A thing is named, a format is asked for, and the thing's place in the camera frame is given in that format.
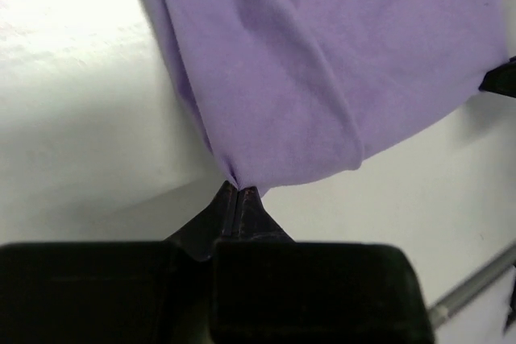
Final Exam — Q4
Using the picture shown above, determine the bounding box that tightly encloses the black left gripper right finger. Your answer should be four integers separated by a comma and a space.
209, 185, 435, 343

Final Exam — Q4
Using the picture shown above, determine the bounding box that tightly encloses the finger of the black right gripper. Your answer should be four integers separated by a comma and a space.
479, 56, 516, 98

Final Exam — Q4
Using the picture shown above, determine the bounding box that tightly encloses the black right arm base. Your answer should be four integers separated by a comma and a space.
503, 280, 516, 335

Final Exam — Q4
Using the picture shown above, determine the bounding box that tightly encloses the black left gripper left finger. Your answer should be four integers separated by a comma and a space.
1, 183, 236, 343

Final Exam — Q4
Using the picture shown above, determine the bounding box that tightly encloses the purple t-shirt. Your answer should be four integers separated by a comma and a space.
143, 0, 508, 190

